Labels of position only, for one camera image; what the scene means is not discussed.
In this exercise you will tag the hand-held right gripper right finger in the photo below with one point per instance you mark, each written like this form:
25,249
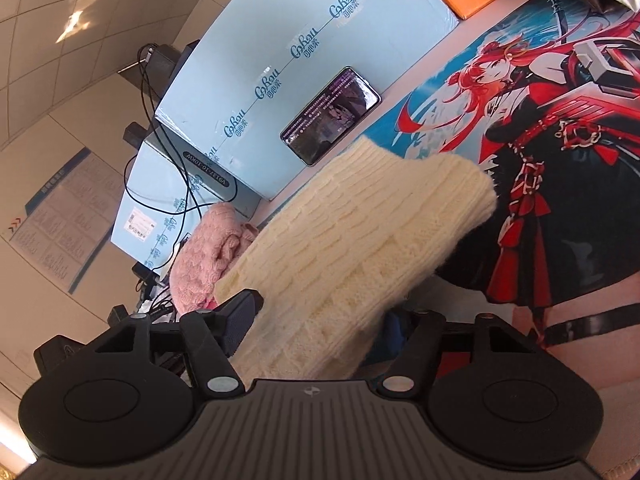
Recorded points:
420,340

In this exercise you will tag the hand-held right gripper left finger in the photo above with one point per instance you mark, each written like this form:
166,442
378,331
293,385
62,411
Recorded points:
240,317

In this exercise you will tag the cream knitted sweater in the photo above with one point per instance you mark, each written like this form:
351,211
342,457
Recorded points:
350,250

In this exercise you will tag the pink knitted sweater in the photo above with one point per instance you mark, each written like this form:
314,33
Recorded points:
205,260

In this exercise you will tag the small light blue carton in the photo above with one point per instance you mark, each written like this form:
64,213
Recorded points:
145,200

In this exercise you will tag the small black box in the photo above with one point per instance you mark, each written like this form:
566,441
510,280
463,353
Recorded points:
134,135

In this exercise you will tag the black smartphone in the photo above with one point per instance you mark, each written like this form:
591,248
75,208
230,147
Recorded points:
330,115

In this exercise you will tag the printed table mat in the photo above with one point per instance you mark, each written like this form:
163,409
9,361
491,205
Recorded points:
575,170

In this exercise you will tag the black power adapter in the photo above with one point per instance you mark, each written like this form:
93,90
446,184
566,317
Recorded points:
165,65

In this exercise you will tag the large light blue carton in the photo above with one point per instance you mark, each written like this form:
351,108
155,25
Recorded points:
300,20

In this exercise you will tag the wall notice board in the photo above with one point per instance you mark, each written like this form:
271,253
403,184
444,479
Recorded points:
60,220

